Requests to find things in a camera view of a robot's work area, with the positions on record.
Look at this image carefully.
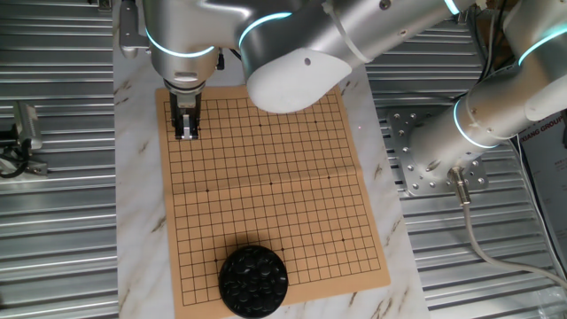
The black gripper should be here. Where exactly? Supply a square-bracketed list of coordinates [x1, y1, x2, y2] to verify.
[163, 79, 207, 141]

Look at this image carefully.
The tan go board mat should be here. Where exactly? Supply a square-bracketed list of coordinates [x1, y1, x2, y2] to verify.
[154, 82, 392, 319]

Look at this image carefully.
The grey printed board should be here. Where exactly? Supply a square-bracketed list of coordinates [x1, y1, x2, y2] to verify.
[518, 113, 567, 267]

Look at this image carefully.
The white marble pattern sheet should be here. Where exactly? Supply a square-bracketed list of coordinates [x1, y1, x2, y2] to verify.
[111, 0, 431, 319]

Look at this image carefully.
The pile of black go stones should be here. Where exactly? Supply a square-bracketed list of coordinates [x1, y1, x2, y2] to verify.
[221, 246, 287, 314]

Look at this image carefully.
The black round stone bowl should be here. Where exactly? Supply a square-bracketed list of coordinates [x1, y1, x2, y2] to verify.
[217, 245, 290, 319]

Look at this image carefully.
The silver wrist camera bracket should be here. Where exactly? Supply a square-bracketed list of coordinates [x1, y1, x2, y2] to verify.
[118, 0, 151, 60]

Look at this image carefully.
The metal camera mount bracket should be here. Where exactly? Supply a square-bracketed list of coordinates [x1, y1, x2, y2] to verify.
[0, 157, 50, 179]

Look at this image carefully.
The silver depth camera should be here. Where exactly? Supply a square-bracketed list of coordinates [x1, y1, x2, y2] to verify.
[12, 100, 44, 152]

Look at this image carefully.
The black depth camera cable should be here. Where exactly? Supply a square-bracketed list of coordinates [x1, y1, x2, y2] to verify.
[0, 130, 32, 179]

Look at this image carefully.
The white zip tie strap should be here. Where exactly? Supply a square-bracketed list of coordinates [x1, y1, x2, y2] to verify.
[322, 0, 373, 64]

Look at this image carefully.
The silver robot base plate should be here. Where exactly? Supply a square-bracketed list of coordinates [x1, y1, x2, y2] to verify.
[385, 110, 491, 198]

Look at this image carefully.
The thick grey base cable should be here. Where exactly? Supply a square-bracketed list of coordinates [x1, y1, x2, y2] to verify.
[447, 167, 567, 289]

